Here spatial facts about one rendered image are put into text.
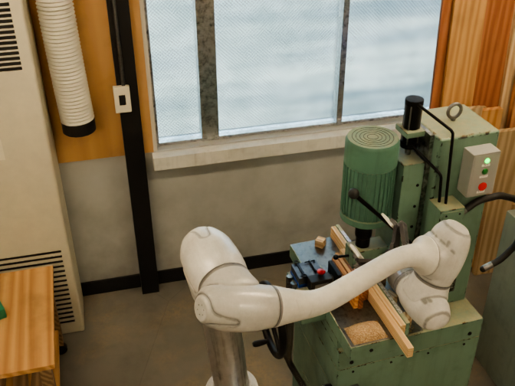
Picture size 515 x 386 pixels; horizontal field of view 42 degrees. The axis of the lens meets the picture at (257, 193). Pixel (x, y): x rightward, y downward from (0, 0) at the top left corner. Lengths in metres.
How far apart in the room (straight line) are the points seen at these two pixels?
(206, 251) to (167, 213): 2.10
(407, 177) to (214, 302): 0.99
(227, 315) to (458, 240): 0.62
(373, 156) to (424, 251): 0.51
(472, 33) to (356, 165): 1.60
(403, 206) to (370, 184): 0.18
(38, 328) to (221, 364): 1.30
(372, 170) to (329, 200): 1.75
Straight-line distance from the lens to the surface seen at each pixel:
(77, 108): 3.16
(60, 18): 3.02
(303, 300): 1.61
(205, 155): 3.48
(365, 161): 2.16
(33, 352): 2.93
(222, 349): 1.83
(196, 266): 1.60
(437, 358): 2.68
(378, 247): 2.44
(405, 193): 2.30
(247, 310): 1.51
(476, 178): 2.28
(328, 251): 2.68
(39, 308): 3.12
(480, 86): 3.80
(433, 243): 1.74
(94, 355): 3.61
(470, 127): 2.31
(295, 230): 3.95
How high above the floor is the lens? 2.51
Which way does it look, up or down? 32 degrees down
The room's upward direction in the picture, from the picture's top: straight up
